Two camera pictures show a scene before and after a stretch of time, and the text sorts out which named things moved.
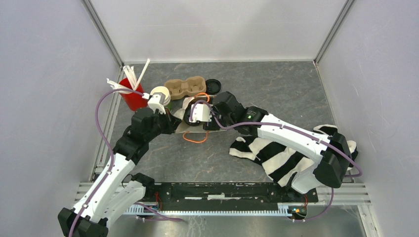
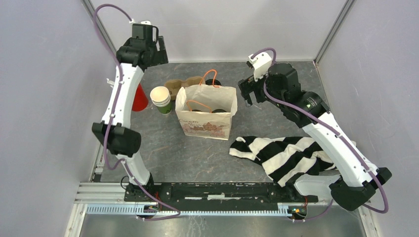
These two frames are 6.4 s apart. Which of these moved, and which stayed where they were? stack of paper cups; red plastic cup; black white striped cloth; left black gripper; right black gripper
Moved: left black gripper; right black gripper
Stayed: stack of paper cups; red plastic cup; black white striped cloth
